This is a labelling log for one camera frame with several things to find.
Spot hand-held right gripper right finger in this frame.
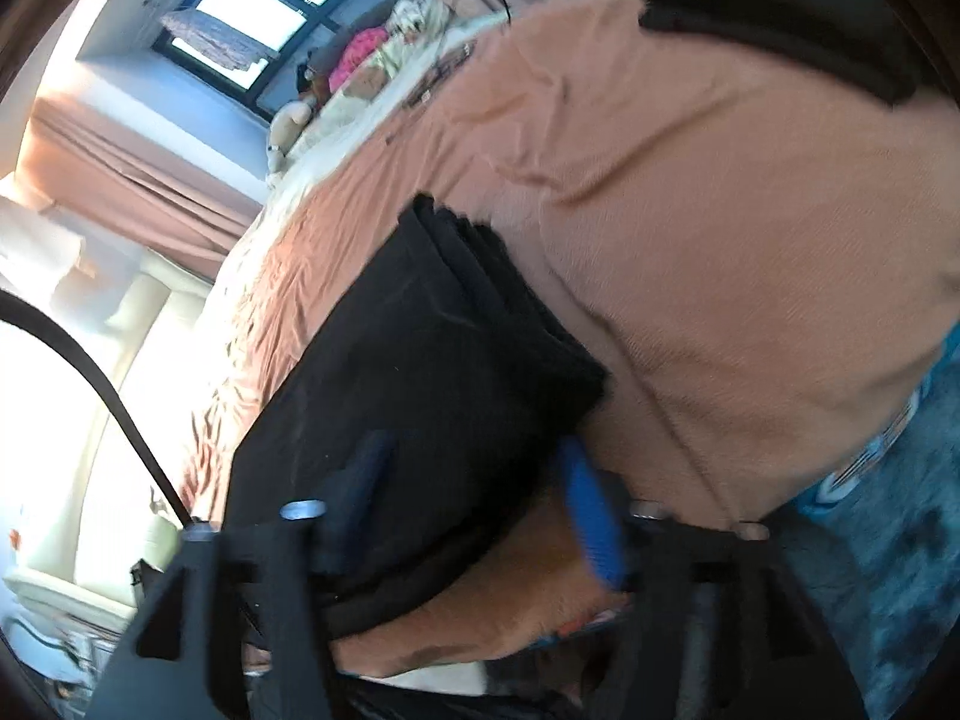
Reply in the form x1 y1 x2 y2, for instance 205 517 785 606
555 435 863 720

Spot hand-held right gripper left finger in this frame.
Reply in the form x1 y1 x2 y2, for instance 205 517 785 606
112 431 398 720

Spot black pants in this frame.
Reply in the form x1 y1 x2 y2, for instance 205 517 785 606
225 193 610 642

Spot blue cartoon bed sheet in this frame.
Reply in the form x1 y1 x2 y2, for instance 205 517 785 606
525 379 935 650

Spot bed with orange blanket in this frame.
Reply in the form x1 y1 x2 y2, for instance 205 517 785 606
180 0 946 680

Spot cream duvet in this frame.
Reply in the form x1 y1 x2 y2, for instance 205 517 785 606
259 82 421 256

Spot beige plush toy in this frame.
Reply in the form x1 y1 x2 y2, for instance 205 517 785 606
265 100 320 177

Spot pile of plush toys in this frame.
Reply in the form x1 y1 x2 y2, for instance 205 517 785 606
300 11 488 136

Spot white hanging cloth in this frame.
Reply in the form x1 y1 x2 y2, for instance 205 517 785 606
0 191 102 282

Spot grey plush toy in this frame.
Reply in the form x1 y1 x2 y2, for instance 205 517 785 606
304 37 357 91

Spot pink plush toy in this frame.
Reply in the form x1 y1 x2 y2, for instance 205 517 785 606
328 26 391 89

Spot spotted white plush toy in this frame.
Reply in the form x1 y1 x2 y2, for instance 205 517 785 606
386 0 460 46

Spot hanging floral garment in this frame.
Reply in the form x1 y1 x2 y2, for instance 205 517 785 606
160 6 271 74

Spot folded black garment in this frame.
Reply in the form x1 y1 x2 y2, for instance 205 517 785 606
600 0 942 107

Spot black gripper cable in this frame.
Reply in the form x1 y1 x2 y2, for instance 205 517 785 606
0 289 194 530

